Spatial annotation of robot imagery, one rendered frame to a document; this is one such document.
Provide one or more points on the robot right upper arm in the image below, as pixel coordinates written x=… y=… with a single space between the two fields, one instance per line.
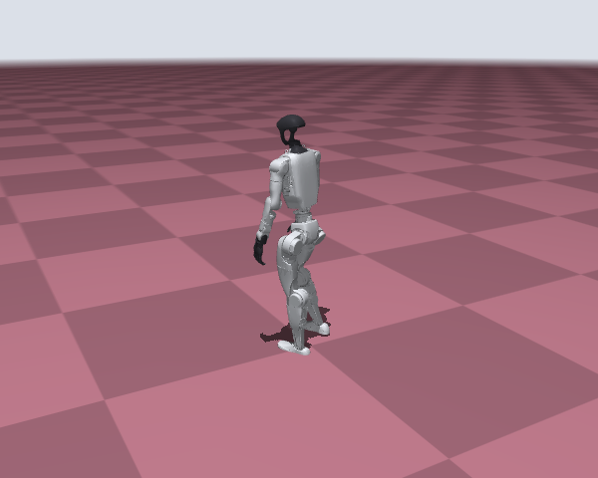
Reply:
x=318 y=157

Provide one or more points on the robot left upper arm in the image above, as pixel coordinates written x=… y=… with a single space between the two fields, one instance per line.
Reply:
x=278 y=168

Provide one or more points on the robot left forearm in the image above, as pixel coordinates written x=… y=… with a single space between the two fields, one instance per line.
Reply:
x=266 y=221

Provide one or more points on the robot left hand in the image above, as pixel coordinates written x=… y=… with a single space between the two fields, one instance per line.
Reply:
x=258 y=249

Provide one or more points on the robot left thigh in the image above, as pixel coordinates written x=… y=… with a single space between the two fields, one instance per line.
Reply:
x=287 y=264

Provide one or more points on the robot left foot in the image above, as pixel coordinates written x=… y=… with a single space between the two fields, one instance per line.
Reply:
x=289 y=347

